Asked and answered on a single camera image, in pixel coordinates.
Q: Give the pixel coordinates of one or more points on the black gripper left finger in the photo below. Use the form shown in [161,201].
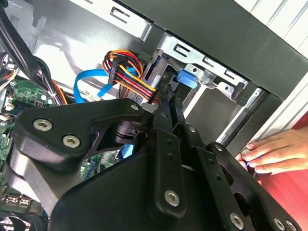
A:
[53,130]

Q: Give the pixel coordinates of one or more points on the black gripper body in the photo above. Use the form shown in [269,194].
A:
[108,199]

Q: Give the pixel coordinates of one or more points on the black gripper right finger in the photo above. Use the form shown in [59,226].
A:
[231,192]

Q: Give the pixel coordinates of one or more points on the hard disk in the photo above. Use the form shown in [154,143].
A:
[187,79]

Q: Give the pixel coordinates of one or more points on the person's right hand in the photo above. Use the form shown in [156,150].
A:
[284,151]

